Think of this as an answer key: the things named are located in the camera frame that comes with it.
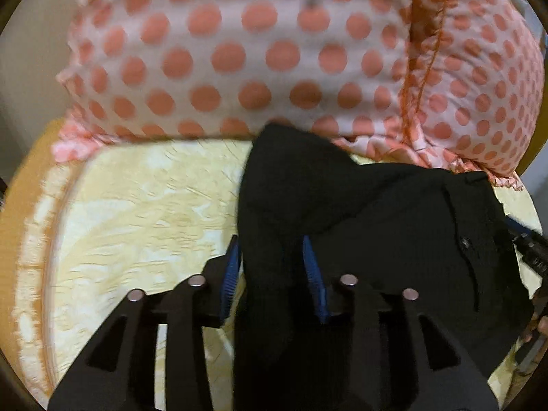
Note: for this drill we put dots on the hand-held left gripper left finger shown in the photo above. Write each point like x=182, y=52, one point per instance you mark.
x=229, y=276

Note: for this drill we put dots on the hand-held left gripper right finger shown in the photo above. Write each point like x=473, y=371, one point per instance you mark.
x=314, y=284

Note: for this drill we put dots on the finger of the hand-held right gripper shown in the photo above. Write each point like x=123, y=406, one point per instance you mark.
x=528, y=244

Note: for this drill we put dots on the black pants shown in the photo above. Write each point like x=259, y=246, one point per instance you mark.
x=385, y=231

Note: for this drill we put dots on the yellow floral quilt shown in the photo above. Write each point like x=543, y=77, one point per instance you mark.
x=141, y=214

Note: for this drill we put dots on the pink polka dot pillow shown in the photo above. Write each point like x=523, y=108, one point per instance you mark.
x=239, y=55
x=479, y=94

